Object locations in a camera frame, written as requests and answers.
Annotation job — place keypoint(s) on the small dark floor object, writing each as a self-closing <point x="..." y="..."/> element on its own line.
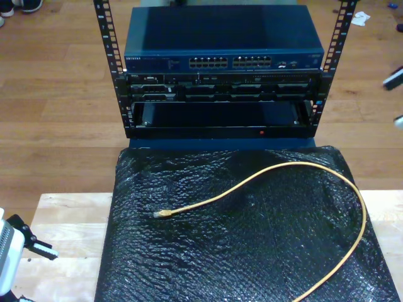
<point x="400" y="27"/>

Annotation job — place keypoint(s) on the crumpled white paper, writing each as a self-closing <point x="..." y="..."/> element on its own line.
<point x="360" y="19"/>

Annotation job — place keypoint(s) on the small blue floor object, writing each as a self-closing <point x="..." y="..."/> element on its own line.
<point x="392" y="5"/>

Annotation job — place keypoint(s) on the black rack server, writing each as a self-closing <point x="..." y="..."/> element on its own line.
<point x="252" y="91"/>

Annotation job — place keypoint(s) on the black bubble wrap mat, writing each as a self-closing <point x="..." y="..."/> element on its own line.
<point x="220" y="251"/>

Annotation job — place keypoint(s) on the blue base board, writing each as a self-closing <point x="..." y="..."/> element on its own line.
<point x="189" y="144"/>

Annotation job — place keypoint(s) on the black rack shelf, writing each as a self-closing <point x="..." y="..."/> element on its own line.
<point x="220" y="132"/>

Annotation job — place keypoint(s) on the black perforated rack post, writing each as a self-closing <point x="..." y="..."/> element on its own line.
<point x="108" y="34"/>
<point x="338" y="31"/>

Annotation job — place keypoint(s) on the blue network switch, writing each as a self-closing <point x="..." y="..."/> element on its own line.
<point x="220" y="31"/>

